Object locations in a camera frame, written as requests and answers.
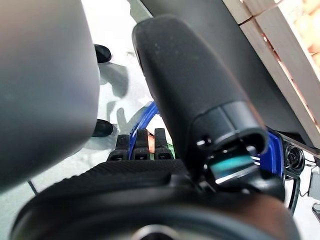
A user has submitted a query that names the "orange vegetable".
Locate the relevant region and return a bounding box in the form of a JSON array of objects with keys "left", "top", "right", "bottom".
[{"left": 146, "top": 131, "right": 157, "bottom": 152}]

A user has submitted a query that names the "thin black cable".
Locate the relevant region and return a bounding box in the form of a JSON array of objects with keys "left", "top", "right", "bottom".
[{"left": 26, "top": 180, "right": 39, "bottom": 195}]

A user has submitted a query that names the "black round fan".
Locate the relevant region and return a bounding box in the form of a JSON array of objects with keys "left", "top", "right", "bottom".
[{"left": 281, "top": 142, "right": 306, "bottom": 181}]

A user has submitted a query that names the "grey box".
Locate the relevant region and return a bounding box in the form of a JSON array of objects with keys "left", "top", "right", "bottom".
[{"left": 308, "top": 169, "right": 320, "bottom": 199}]

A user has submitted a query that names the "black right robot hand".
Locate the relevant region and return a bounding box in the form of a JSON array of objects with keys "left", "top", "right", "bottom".
[{"left": 11, "top": 14, "right": 301, "bottom": 240}]

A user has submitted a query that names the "white wooden frame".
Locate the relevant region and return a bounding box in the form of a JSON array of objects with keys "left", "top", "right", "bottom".
[{"left": 222, "top": 0, "right": 320, "bottom": 151}]

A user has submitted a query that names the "grey robot leg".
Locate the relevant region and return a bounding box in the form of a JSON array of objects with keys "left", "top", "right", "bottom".
[{"left": 0, "top": 0, "right": 101, "bottom": 194}]

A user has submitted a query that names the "black robot foot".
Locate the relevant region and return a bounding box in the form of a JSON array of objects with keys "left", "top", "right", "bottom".
[
  {"left": 93, "top": 43, "right": 112, "bottom": 64},
  {"left": 91, "top": 119, "right": 114, "bottom": 138}
]

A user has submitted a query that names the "blue plastic basket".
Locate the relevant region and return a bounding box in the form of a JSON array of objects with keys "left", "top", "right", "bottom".
[{"left": 127, "top": 99, "right": 284, "bottom": 181}]

